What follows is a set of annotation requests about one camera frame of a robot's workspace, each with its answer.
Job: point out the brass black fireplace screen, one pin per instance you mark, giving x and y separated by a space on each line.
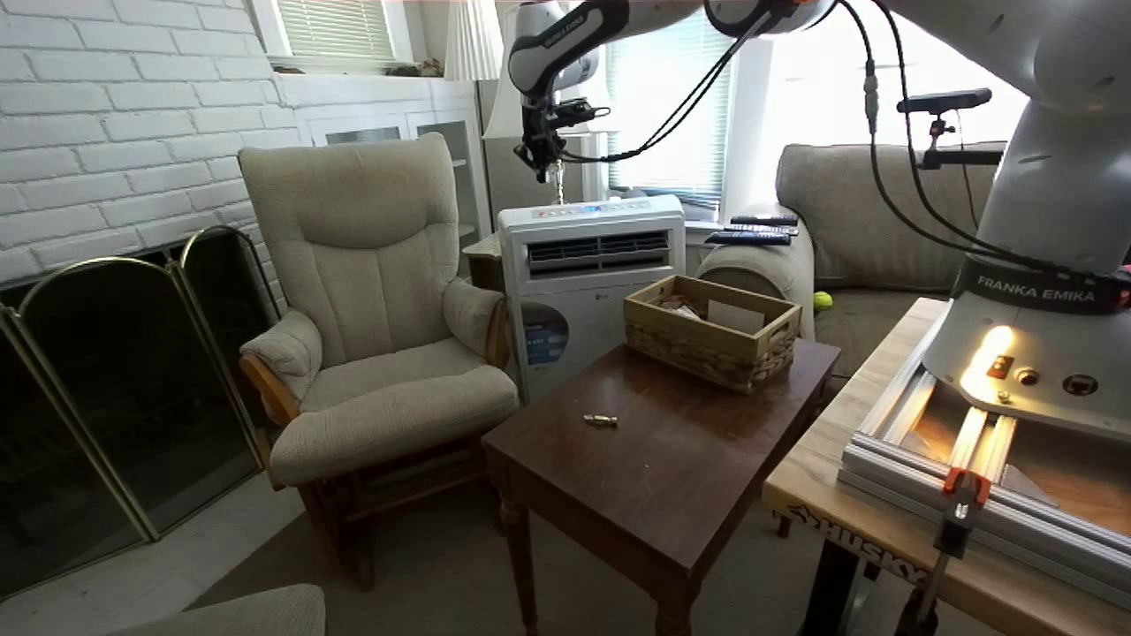
106 400

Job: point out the white window frame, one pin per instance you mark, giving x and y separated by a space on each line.
270 30

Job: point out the black camera on stand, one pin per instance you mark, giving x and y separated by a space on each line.
941 104

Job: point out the yellow tennis ball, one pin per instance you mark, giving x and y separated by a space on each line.
823 301

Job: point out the black remote blue buttons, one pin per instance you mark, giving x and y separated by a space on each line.
754 234

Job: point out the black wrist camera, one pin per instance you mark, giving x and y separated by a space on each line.
583 115

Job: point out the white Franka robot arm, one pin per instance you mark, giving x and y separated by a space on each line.
1061 180

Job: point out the light wooden workbench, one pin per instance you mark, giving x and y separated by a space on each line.
823 470

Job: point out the aluminium rail mounting frame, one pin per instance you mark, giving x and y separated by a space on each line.
1013 508

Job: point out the orange black bar clamp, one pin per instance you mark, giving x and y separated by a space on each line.
953 536

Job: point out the dark wooden side table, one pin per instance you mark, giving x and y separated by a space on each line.
659 470

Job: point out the white glass-door cabinet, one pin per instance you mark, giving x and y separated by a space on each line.
452 163

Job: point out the small brass metal piece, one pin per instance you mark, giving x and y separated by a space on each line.
598 417

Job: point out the beige rocking armchair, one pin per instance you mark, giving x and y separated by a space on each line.
375 294

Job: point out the beige couch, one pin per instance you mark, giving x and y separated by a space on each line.
872 224

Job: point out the wooden crate box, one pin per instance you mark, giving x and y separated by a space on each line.
708 341

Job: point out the white portable air conditioner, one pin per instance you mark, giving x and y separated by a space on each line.
589 319

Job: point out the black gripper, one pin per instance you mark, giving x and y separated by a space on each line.
543 124

